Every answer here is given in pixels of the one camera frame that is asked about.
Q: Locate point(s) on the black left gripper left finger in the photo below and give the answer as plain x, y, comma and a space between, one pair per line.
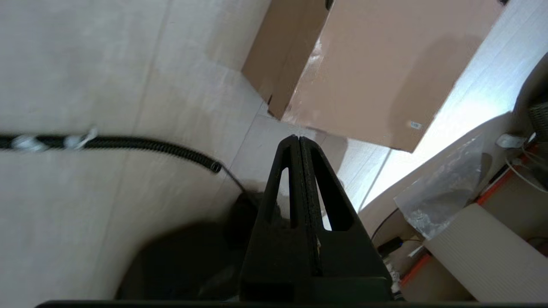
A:
274, 256

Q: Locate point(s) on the ribbed beige round pouf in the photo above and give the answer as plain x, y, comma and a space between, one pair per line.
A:
483, 256

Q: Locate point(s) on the small black charger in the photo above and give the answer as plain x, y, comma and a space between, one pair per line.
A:
389, 246

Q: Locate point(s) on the brown cardboard shoe box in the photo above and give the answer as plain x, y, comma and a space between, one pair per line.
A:
364, 64

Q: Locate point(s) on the crumpled clear plastic bag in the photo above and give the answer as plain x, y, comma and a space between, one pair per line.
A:
441, 196

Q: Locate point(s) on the white power adapter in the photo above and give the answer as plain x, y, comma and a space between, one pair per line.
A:
511, 140

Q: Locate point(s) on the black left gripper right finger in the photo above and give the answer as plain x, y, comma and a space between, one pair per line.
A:
351, 256

